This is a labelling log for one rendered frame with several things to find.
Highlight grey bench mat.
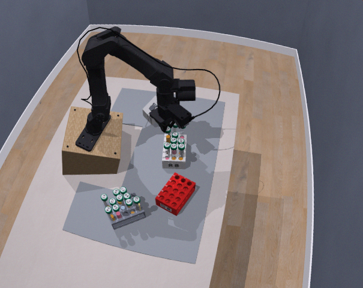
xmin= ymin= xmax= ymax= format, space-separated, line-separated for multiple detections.
xmin=63 ymin=88 xmax=225 ymax=264

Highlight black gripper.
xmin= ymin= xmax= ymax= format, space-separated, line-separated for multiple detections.
xmin=149 ymin=101 xmax=175 ymax=133

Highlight grey tube rack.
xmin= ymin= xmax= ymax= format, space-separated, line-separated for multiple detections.
xmin=109 ymin=200 xmax=146 ymax=230

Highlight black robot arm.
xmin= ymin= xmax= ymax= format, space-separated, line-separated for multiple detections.
xmin=76 ymin=26 xmax=196 ymax=152

